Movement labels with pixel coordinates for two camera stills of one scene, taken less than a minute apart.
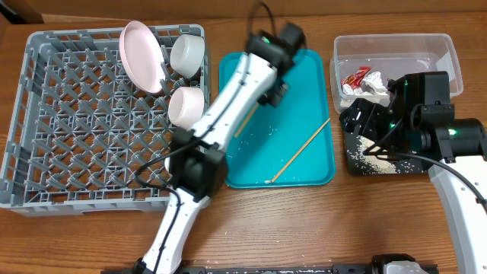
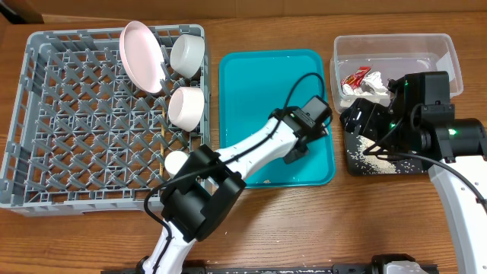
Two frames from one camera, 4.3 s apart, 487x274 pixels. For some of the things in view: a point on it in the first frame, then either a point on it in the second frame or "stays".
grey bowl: x=186 y=55 stays
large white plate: x=142 y=58 stays
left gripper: x=276 y=94 -> x=298 y=154
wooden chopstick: x=237 y=133 -> x=162 y=141
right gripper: x=358 y=117 stays
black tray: x=358 y=162 stays
